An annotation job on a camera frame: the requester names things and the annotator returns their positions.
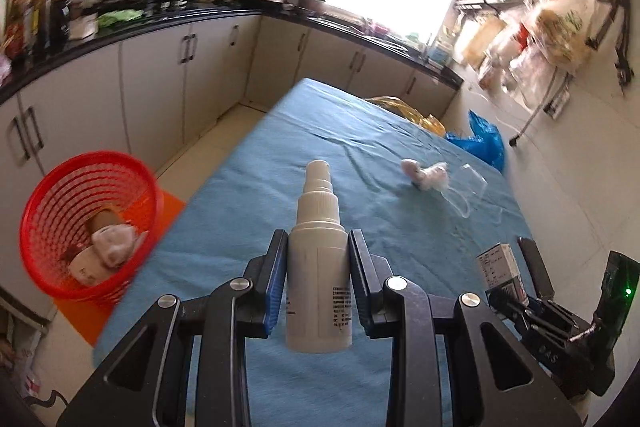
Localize blue plastic bag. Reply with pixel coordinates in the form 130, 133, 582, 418
446, 109, 506, 172

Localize hanging plastic bags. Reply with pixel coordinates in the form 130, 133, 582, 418
460, 0, 596, 98

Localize white bag green print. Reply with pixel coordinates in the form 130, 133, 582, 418
91, 223, 138, 269

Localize gas stove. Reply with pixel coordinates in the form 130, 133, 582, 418
95, 0, 201, 15

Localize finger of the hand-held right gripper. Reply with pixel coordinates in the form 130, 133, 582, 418
486, 287, 547, 344
517, 237, 557, 308

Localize yellow-brown paper tube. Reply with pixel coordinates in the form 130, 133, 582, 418
89, 207, 123, 233

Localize black power cable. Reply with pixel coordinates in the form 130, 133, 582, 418
509, 72, 573, 148

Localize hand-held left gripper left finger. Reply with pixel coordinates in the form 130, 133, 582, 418
55, 229, 290, 427

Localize white spray bottle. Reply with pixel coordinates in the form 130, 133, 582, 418
285, 160, 353, 354

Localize row of condiment bottles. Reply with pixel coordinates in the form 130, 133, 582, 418
0, 0, 76, 62

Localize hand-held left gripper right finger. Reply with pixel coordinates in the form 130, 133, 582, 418
347, 229, 586, 427

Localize white base cabinets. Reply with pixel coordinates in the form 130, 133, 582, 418
0, 14, 463, 198

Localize red mesh basket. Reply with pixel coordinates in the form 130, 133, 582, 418
19, 151, 163, 303

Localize green cloth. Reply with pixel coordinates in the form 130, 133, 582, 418
97, 8, 143, 28

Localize black kitchen countertop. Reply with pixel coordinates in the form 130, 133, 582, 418
0, 2, 463, 108

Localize yellow plastic bag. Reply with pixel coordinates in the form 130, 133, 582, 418
365, 96, 447, 138

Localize clear plastic cup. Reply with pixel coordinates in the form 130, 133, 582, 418
442, 163, 503, 223

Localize white box with dark stripe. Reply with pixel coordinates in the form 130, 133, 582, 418
67, 247, 112, 285

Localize black wall hook rack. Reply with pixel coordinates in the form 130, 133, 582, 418
540, 0, 637, 95

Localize crumpled white tissue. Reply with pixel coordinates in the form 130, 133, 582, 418
400, 158, 449, 192

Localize white box with pink print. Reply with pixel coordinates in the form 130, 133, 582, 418
476, 243, 524, 305

